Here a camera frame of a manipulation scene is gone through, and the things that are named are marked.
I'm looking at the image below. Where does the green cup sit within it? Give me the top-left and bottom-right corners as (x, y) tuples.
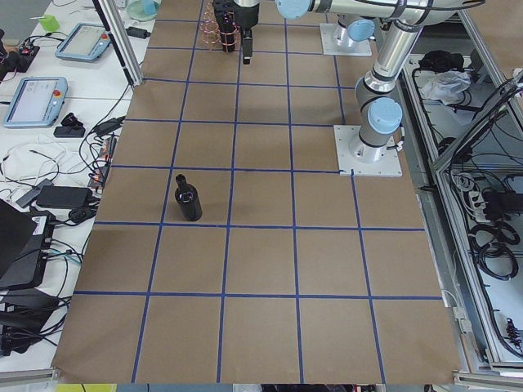
(38, 14), (60, 33)

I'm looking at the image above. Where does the green glass plate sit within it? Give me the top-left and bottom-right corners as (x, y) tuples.
(126, 1), (160, 22)

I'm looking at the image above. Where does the black wine bottle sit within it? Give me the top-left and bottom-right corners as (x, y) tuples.
(175, 174), (203, 221)

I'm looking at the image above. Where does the black bottle in basket rear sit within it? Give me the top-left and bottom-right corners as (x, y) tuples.
(212, 0), (234, 25)

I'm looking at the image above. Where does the black cloth bundle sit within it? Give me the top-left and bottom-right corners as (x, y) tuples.
(418, 50), (464, 73)

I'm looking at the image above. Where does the near blue teach pendant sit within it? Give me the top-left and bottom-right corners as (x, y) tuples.
(2, 77), (69, 128)

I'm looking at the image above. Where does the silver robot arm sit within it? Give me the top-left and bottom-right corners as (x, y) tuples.
(233, 1), (375, 65)
(276, 1), (469, 163)

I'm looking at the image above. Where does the black power adapter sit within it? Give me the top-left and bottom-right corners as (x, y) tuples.
(126, 27), (150, 39)

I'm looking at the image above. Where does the black bottle in basket front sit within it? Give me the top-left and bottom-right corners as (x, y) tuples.
(220, 12), (237, 53)

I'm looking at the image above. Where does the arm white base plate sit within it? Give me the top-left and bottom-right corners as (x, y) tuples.
(333, 125), (402, 177)
(320, 20), (375, 56)

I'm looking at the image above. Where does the power strip with lights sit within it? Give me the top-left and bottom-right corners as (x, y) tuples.
(88, 135), (118, 191)

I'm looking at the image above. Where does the far blue teach pendant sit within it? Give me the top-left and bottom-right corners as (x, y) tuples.
(55, 23), (111, 62)

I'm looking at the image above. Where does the aluminium frame post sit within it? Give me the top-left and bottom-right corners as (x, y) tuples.
(92, 0), (143, 87)

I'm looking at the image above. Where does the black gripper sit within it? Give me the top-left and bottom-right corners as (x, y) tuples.
(233, 0), (259, 65)

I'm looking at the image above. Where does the black power brick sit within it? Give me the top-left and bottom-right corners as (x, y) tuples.
(36, 185), (92, 209)

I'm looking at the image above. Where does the white crumpled cloth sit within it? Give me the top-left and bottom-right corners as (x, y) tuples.
(420, 70), (472, 105)

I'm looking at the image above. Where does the copper wire wine basket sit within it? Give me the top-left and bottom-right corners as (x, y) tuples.
(199, 1), (239, 49)

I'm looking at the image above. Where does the black bottle in basket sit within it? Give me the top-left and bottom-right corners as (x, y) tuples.
(220, 12), (237, 53)
(212, 0), (234, 25)

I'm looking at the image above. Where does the blue teach pendant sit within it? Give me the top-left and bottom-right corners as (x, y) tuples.
(2, 77), (69, 128)
(55, 23), (111, 62)

